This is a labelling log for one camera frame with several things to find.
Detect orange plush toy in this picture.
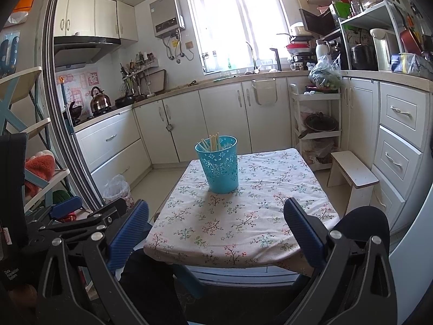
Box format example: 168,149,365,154
25,151,56,193

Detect chrome gooseneck faucet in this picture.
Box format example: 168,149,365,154
245,41,260,74

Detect floral tablecloth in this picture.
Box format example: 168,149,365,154
144,148,340,276

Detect grey sliding door frame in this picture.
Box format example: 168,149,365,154
41,0,105,210

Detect black range hood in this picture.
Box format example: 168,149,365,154
53,35,122,68

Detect trash bin with plastic bag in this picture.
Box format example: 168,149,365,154
102,174,132,210

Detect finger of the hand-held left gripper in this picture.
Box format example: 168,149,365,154
29,198,127,242
47,196,84,222

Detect wooden shelf with blue frame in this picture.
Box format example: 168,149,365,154
0,66,71,214

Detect white two-drawer base cabinet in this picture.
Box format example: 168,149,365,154
74,110,153,187

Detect white thermos jug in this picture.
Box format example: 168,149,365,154
315,39,332,63

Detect white base cabinet with drawers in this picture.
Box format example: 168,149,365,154
340,76,433,235

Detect white base cabinets under window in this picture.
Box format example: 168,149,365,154
133,76,293,164

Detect grey gas water heater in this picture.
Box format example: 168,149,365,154
149,0,186,38

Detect white electric thermo pot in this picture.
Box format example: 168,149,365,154
369,28,401,72

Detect person's left leg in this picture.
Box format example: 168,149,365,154
118,249,190,325

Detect white rolling cart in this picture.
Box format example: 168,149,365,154
289,83,342,172

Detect black tap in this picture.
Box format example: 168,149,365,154
270,47,282,72

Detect grey mop handle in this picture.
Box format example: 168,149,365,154
58,77,75,136

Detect white wooden stool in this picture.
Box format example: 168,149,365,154
326,150,379,217

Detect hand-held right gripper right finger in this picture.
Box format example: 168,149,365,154
283,197,400,325

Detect black wok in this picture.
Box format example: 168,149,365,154
69,102,84,123

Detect blue carton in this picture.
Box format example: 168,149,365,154
390,52,418,74

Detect red paper wall stickers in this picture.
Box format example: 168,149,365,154
56,69,99,109

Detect bundle of wooden chopsticks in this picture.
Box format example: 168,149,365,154
197,133,234,152

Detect steel whistling kettle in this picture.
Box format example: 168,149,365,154
90,86,112,112

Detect white hanging door bin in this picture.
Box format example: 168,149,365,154
251,79,278,106

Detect red frying pan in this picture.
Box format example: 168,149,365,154
394,5,423,56

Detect kitchen window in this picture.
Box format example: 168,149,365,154
184,0,301,75

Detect cream wall cabinets beside hood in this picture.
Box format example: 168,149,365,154
53,0,139,41

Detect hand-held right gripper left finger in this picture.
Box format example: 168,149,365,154
35,199,150,325

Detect wall utensil rack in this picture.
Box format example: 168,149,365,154
120,51,159,97

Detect black small pot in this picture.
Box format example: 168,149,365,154
115,95,146,108

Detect stack of red bowls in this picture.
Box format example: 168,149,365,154
286,39,315,55

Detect teal plastic lattice basket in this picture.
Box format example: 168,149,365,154
194,135,239,193

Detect black microwave oven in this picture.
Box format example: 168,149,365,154
299,8,337,36

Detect plastic bag of vegetables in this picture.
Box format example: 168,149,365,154
309,56,342,90

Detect white countertop shelf rack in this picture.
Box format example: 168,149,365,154
321,0,416,72

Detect green cutting board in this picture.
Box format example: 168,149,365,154
333,2,352,19

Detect blue hanging slippers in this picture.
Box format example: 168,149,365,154
0,30,21,72

